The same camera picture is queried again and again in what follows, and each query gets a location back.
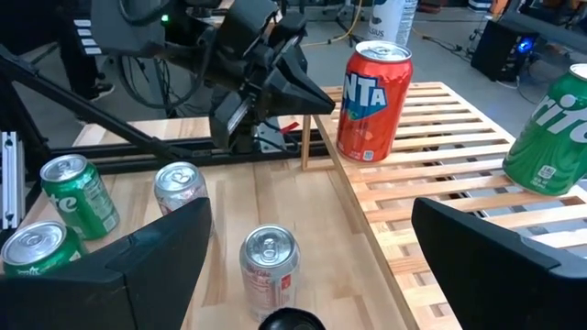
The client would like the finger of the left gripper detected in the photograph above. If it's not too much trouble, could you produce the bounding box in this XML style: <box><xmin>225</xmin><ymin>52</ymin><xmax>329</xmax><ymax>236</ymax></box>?
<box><xmin>274</xmin><ymin>43</ymin><xmax>309</xmax><ymax>86</ymax></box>
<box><xmin>260</xmin><ymin>68</ymin><xmax>336</xmax><ymax>116</ymax></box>

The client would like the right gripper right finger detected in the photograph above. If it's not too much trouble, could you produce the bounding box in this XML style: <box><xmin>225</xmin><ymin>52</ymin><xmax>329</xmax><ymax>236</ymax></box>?
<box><xmin>410</xmin><ymin>196</ymin><xmax>587</xmax><ymax>330</ymax></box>

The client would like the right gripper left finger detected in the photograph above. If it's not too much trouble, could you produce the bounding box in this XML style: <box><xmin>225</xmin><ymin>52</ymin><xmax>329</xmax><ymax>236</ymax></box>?
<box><xmin>0</xmin><ymin>196</ymin><xmax>214</xmax><ymax>330</ymax></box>

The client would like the orange Fanta can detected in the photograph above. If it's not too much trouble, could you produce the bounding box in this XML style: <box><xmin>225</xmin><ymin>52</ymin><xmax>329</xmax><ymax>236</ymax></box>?
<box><xmin>336</xmin><ymin>39</ymin><xmax>415</xmax><ymax>163</ymax></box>

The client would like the Celsius Arctic Vibe can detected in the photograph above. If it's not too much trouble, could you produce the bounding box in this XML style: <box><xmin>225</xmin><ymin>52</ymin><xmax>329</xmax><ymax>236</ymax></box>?
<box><xmin>368</xmin><ymin>0</ymin><xmax>419</xmax><ymax>49</ymax></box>

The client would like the green Sprite can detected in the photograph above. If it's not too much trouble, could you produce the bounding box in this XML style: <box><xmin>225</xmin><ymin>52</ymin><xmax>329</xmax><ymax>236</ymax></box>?
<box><xmin>39</xmin><ymin>153</ymin><xmax>121</xmax><ymax>241</ymax></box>
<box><xmin>0</xmin><ymin>220</ymin><xmax>89</xmax><ymax>278</ymax></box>
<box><xmin>502</xmin><ymin>62</ymin><xmax>587</xmax><ymax>197</ymax></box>

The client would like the wooden slatted shelf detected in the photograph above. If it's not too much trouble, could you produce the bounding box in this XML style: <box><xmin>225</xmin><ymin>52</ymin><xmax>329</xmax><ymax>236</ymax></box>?
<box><xmin>300</xmin><ymin>81</ymin><xmax>587</xmax><ymax>330</ymax></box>

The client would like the silver Diet Coke can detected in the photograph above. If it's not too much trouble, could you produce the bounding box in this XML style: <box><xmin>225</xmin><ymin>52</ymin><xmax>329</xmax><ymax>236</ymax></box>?
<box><xmin>238</xmin><ymin>223</ymin><xmax>303</xmax><ymax>323</ymax></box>
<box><xmin>152</xmin><ymin>160</ymin><xmax>216</xmax><ymax>238</ymax></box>

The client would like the silver aluminium extrusion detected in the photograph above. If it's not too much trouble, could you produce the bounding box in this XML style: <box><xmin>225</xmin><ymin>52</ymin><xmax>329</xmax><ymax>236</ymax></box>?
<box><xmin>0</xmin><ymin>130</ymin><xmax>27</xmax><ymax>230</ymax></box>

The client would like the black computer tower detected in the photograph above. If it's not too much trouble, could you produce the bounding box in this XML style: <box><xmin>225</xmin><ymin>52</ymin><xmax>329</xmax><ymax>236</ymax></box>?
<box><xmin>470</xmin><ymin>19</ymin><xmax>541</xmax><ymax>84</ymax></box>

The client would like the wooden top grey workbench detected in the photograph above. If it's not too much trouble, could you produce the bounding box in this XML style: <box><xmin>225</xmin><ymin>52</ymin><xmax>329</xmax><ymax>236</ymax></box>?
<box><xmin>497</xmin><ymin>8</ymin><xmax>587</xmax><ymax>50</ymax></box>

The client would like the silver mounting bracket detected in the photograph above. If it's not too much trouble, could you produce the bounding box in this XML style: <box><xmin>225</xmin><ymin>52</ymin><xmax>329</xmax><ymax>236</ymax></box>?
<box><xmin>255</xmin><ymin>116</ymin><xmax>289</xmax><ymax>153</ymax></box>

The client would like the yellow hanging cable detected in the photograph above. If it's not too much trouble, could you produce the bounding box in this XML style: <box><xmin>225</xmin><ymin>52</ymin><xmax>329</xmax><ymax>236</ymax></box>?
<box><xmin>300</xmin><ymin>0</ymin><xmax>364</xmax><ymax>49</ymax></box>

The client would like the black diagonal frame brace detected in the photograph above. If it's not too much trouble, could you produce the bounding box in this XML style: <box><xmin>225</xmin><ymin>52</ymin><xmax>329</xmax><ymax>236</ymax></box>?
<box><xmin>0</xmin><ymin>45</ymin><xmax>194</xmax><ymax>160</ymax></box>

